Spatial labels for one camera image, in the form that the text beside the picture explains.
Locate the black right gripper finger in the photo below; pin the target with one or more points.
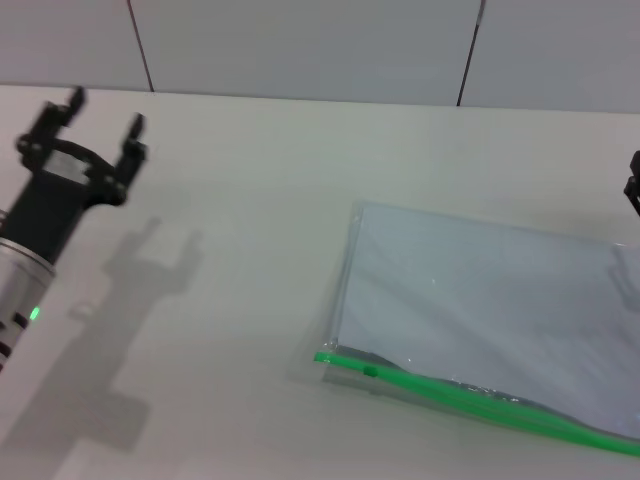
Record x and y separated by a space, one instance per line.
635 187

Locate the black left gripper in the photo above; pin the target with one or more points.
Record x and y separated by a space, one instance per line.
55 200

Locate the clear document bag green zipper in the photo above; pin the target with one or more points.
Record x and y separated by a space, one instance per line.
475 300

